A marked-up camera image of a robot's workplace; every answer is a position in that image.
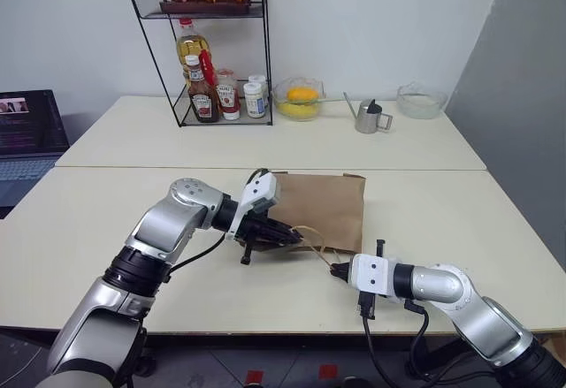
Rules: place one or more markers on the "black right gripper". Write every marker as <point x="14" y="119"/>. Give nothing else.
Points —
<point x="367" y="306"/>

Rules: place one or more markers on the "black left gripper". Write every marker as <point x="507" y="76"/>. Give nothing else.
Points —
<point x="255" y="229"/>

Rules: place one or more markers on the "brown paper bag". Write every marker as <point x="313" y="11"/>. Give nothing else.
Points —
<point x="318" y="202"/>

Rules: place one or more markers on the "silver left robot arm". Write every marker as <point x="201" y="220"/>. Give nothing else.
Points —
<point x="168" y="224"/>

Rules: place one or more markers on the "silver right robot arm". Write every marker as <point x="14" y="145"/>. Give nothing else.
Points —
<point x="442" y="284"/>

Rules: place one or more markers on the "dark rounded shape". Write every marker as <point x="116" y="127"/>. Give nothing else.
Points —
<point x="353" y="383"/>

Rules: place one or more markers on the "white jar blue label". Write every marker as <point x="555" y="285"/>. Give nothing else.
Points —
<point x="254" y="101"/>
<point x="262" y="79"/>

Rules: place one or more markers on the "yellow orange fruit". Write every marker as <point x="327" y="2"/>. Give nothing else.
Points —
<point x="303" y="94"/>

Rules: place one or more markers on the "wavy glass bowl with fruit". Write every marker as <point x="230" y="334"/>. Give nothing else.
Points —
<point x="280" y="92"/>

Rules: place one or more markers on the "steel long-spout can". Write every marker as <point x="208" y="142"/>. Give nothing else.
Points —
<point x="369" y="118"/>

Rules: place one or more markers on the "red Heinz ketchup bottle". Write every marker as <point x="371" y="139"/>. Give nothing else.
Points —
<point x="227" y="98"/>

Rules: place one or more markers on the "dark brown Heinz sauce bottle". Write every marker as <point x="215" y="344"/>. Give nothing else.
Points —
<point x="201" y="103"/>

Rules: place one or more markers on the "empty clear glass bowl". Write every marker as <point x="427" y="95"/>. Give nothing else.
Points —
<point x="422" y="103"/>

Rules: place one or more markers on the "cooking oil bottle red cap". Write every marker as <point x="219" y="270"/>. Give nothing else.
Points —
<point x="188" y="45"/>

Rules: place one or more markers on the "dark open laptop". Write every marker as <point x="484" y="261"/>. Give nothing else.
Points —
<point x="26" y="131"/>

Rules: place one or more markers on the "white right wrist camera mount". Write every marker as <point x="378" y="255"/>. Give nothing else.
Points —
<point x="371" y="273"/>

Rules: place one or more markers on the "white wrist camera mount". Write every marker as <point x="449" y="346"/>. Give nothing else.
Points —
<point x="371" y="273"/>
<point x="261" y="193"/>

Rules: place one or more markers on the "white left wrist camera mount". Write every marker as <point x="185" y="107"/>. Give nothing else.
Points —
<point x="261" y="193"/>

